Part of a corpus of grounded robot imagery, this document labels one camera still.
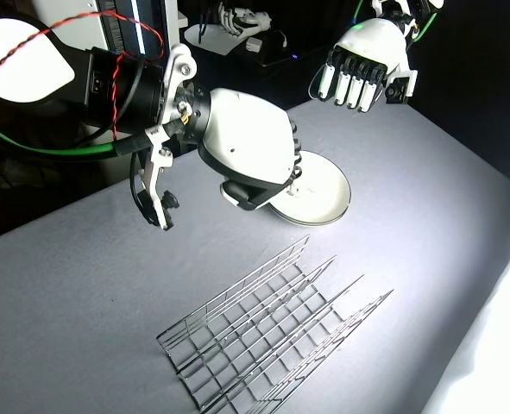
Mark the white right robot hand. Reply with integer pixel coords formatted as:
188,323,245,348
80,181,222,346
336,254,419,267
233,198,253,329
197,87,304,212

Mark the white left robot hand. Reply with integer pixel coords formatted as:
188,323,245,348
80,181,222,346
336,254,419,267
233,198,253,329
309,16,411,113

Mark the black device with blue light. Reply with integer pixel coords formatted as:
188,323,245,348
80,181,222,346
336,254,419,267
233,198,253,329
254,29,307,68

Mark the white stand board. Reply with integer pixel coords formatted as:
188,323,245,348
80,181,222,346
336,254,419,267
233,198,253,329
184,23,255,57

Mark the spare skeletal robot hand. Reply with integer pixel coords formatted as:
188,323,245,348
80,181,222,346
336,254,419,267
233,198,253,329
213,0,274,40

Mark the white and black robot column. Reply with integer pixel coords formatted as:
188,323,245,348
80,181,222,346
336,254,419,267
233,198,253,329
32,0,182,60

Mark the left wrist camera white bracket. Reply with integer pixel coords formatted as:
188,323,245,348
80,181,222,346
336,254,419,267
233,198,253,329
382,68,419,107

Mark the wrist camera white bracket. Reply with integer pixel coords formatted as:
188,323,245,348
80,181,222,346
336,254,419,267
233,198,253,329
129,42,198,232
382,68,419,107

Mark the thin green cable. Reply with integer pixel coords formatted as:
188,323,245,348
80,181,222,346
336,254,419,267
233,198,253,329
411,11,438,44

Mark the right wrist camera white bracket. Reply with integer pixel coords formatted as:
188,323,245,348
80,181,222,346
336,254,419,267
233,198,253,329
129,42,198,232

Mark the black camera cable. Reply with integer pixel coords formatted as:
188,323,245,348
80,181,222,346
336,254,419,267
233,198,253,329
129,148,161,228

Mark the red and black twisted wire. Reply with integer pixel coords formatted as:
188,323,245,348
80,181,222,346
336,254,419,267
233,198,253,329
0,10,166,141

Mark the thick green cable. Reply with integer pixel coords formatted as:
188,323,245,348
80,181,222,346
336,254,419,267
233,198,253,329
0,116,122,161

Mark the metal wire dish rack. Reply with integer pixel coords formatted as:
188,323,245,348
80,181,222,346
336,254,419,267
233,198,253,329
155,235,394,413

